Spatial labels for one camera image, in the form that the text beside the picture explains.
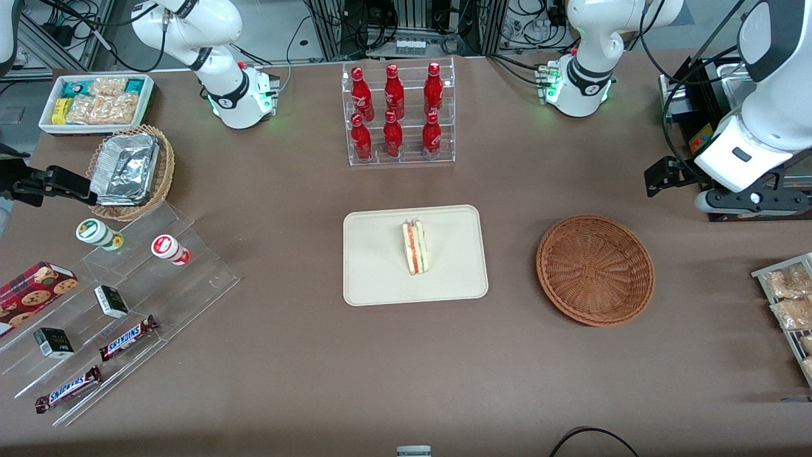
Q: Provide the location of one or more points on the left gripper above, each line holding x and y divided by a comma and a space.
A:
684, 170

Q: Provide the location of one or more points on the triangular sandwich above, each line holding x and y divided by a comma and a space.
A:
415, 247

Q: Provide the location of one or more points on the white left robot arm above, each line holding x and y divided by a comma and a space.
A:
587, 44

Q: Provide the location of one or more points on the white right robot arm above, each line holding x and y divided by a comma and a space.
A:
222, 82

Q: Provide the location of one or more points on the light woven wicker basket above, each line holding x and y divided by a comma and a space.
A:
166, 171

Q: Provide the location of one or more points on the round brown wicker basket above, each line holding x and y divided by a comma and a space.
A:
593, 270

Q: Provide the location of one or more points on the beige plastic serving tray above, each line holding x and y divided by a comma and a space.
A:
374, 254

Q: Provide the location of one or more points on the green lidded yogurt cup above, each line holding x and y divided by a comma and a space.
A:
95, 231

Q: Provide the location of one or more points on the black food warmer machine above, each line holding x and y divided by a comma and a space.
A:
704, 130

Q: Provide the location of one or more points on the yellow snack packet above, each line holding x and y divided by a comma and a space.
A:
60, 110

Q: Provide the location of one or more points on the large clear nut bag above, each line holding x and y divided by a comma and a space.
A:
104, 109

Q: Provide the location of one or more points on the teal snack packet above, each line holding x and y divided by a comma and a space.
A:
75, 89
134, 86

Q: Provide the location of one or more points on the red chocolate cookie box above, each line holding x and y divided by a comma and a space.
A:
32, 295

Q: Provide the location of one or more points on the small clear nut bag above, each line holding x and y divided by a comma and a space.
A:
108, 86

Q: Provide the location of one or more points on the white rectangular snack bin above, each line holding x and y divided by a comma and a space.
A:
147, 101

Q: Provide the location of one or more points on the red lidded yogurt cup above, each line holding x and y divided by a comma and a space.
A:
168, 247

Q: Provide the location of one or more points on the small black carton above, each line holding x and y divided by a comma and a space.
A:
111, 301
54, 343

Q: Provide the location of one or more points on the clear acrylic stepped stand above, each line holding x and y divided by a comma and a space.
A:
190, 285

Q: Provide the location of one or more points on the clear bag of fried snacks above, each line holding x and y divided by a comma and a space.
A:
808, 368
794, 314
790, 282
807, 344

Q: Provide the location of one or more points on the brown snickers bar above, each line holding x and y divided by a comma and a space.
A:
68, 389
127, 338

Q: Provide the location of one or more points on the red cola bottle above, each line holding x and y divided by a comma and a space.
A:
431, 138
360, 95
434, 90
394, 94
392, 138
361, 141

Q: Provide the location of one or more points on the thin blue strip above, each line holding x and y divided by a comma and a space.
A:
796, 399

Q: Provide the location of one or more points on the clear acrylic bottle rack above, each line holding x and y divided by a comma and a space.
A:
409, 162

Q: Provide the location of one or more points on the white power strip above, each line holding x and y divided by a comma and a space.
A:
411, 47

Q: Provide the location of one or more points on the small white grey device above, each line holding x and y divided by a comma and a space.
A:
413, 451

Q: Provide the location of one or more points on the aluminium equipment frame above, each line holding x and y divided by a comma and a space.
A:
330, 28

